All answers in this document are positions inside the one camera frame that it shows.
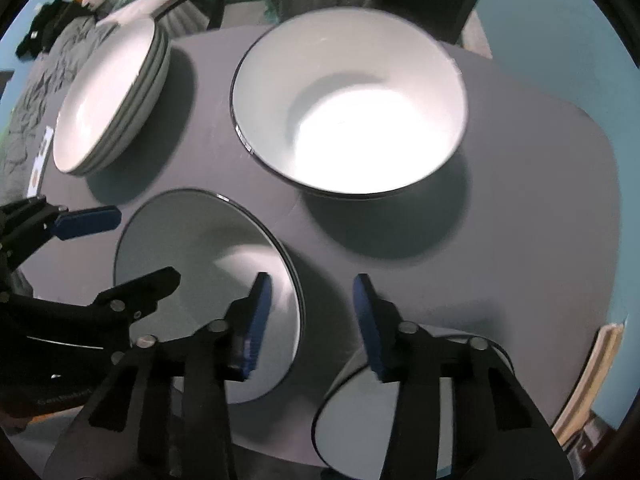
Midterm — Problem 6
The grey quilted duvet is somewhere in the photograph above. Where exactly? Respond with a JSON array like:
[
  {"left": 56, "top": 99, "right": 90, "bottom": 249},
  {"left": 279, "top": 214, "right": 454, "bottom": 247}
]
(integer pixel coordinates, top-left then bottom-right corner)
[{"left": 0, "top": 15, "right": 101, "bottom": 201}]

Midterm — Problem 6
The black clothes pile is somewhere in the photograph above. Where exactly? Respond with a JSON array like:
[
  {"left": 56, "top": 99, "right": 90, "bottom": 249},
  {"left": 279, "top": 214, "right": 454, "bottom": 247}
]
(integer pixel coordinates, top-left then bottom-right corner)
[{"left": 15, "top": 2, "right": 76, "bottom": 58}]

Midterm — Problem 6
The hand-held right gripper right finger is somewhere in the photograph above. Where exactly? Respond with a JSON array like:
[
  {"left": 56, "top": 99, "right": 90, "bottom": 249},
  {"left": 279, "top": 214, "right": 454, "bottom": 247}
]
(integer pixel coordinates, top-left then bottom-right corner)
[{"left": 352, "top": 274, "right": 573, "bottom": 480}]

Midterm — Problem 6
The light blue smartphone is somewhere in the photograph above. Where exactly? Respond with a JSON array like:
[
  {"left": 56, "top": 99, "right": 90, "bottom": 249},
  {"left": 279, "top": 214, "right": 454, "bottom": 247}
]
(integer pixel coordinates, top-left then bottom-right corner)
[{"left": 27, "top": 125, "right": 55, "bottom": 198}]

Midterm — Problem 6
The wooden plank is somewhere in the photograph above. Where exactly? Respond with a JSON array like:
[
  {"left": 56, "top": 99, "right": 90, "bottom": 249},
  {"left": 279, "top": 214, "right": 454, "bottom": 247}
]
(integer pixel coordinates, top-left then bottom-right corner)
[{"left": 550, "top": 322, "right": 626, "bottom": 446}]

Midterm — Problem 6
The white bowl with dark rim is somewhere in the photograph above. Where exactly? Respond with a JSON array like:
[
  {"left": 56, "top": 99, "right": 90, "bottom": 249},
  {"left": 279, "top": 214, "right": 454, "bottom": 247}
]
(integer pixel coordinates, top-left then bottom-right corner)
[
  {"left": 230, "top": 7, "right": 469, "bottom": 201},
  {"left": 311, "top": 327, "right": 516, "bottom": 480},
  {"left": 113, "top": 188, "right": 304, "bottom": 405}
]

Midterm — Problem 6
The black office chair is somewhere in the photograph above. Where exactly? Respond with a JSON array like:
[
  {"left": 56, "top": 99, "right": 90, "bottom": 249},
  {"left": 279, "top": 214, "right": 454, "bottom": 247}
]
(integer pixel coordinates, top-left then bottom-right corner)
[{"left": 160, "top": 0, "right": 496, "bottom": 46}]

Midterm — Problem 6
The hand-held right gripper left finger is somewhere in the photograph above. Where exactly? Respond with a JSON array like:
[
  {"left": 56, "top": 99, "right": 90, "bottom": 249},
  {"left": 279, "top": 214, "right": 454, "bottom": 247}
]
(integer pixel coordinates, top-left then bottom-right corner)
[{"left": 47, "top": 271, "right": 273, "bottom": 480}]

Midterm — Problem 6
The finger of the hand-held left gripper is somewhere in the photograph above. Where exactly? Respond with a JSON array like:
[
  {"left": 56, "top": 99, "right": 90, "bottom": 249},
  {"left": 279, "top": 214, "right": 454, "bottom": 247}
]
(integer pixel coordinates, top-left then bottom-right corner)
[
  {"left": 0, "top": 197, "right": 122, "bottom": 266},
  {"left": 90, "top": 266, "right": 181, "bottom": 348}
]

